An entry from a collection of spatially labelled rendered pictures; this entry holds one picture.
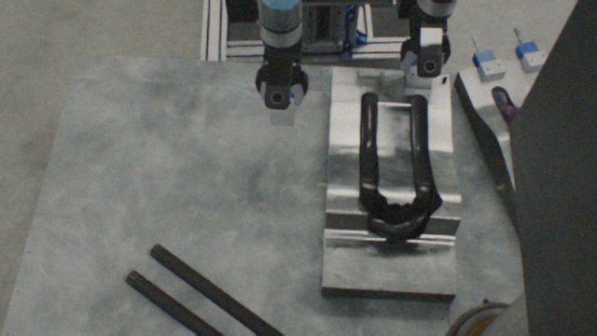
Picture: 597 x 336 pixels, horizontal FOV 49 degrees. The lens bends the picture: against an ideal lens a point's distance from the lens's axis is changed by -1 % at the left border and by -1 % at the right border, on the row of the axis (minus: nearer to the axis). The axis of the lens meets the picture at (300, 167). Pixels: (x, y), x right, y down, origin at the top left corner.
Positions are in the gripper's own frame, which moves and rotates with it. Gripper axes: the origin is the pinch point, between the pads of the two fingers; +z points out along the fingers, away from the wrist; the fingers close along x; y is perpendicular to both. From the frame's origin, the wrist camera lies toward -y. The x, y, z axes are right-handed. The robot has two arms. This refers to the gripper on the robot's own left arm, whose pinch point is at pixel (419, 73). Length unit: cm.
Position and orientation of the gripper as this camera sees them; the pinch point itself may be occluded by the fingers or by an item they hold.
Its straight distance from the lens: 147.8
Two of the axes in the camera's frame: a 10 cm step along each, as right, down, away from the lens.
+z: 0.0, 4.6, 8.9
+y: 0.6, -8.8, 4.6
